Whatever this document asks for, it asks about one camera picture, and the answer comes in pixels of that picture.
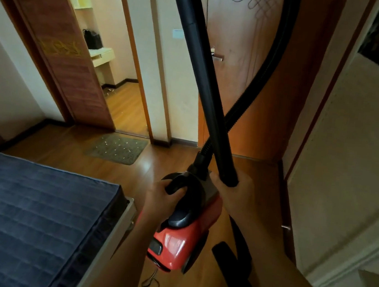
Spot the blue quilted mattress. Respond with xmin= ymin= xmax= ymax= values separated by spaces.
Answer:
xmin=0 ymin=148 xmax=135 ymax=287

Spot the person's left forearm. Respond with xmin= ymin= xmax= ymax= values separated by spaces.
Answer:
xmin=82 ymin=210 xmax=162 ymax=287

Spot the person's right forearm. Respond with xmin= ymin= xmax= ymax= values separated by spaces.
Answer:
xmin=226 ymin=213 xmax=364 ymax=287

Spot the grey patterned door mat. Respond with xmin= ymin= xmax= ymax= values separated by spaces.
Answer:
xmin=83 ymin=130 xmax=149 ymax=168

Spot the cream wardrobe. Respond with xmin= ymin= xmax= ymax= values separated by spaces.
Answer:
xmin=267 ymin=0 xmax=379 ymax=287

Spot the black bag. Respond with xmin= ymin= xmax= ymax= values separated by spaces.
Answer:
xmin=81 ymin=28 xmax=105 ymax=51

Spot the brown wooden sliding door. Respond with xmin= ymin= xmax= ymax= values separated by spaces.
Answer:
xmin=0 ymin=0 xmax=132 ymax=131

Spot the person's left hand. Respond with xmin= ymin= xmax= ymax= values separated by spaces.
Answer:
xmin=139 ymin=177 xmax=189 ymax=231

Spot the black flexible vacuum hose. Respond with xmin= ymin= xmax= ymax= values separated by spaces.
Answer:
xmin=187 ymin=0 xmax=303 ymax=189

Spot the red canister vacuum cleaner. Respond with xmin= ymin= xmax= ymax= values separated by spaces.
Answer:
xmin=144 ymin=166 xmax=227 ymax=279

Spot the white desk with drawer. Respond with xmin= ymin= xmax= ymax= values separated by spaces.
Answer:
xmin=85 ymin=45 xmax=119 ymax=87

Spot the black vacuum wand tube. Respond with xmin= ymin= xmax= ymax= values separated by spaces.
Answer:
xmin=145 ymin=0 xmax=262 ymax=189

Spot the black vacuum power cord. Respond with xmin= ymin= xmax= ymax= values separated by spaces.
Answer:
xmin=140 ymin=266 xmax=163 ymax=287

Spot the silver door handle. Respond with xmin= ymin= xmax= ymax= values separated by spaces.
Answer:
xmin=209 ymin=46 xmax=226 ymax=63

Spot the white bed frame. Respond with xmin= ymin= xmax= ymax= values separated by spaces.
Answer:
xmin=72 ymin=191 xmax=139 ymax=287

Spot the person's right hand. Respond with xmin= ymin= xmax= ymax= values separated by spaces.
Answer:
xmin=204 ymin=167 xmax=260 ymax=224

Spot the black vacuum floor nozzle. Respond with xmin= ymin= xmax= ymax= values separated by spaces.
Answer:
xmin=207 ymin=214 xmax=278 ymax=287

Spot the orange wooden door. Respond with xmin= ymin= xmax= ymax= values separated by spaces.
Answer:
xmin=184 ymin=0 xmax=347 ymax=169

